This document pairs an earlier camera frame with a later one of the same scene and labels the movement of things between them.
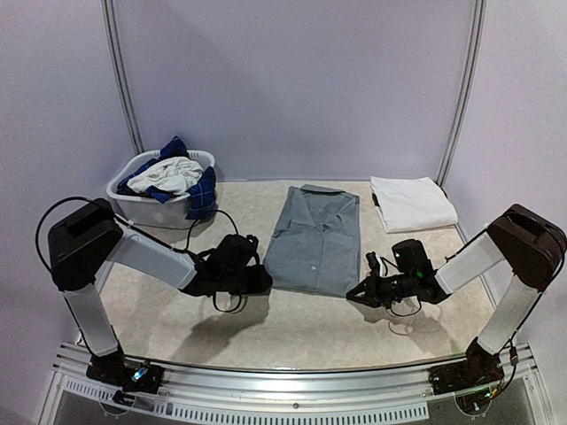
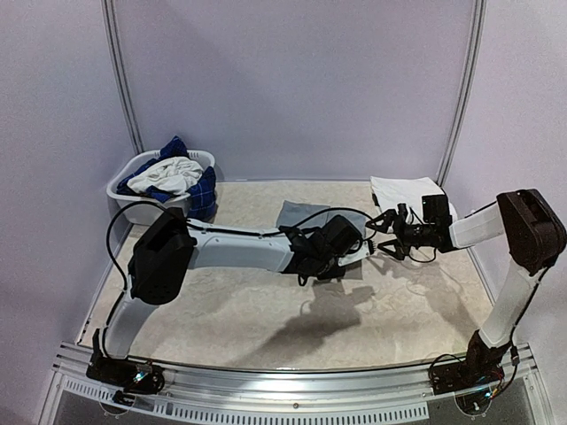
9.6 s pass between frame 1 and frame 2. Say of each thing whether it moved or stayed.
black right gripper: moved
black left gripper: moved
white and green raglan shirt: stayed
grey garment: moved
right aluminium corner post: stayed
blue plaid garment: stayed
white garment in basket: stayed
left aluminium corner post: stayed
